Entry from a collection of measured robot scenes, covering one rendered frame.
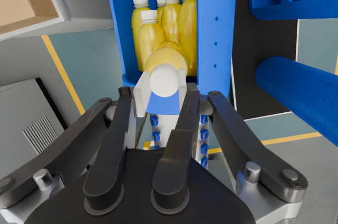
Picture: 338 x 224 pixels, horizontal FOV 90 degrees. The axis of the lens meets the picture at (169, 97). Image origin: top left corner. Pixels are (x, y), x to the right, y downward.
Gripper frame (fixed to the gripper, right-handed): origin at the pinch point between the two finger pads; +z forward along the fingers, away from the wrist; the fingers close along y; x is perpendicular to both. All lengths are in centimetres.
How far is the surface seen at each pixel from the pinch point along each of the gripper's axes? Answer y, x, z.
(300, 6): 57, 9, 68
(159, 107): -2.5, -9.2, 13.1
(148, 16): -4.2, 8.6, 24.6
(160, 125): -7, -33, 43
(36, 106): -126, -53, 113
